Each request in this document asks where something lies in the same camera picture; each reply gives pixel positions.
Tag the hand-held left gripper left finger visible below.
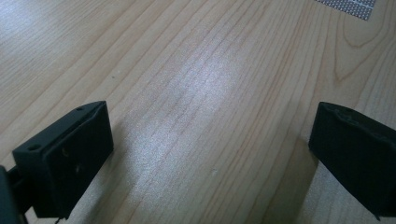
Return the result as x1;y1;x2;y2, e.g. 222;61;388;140
11;100;115;220

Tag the grey striped placemat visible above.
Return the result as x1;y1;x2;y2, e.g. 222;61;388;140
313;0;378;21

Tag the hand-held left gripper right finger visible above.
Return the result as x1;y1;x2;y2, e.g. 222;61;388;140
307;101;396;221

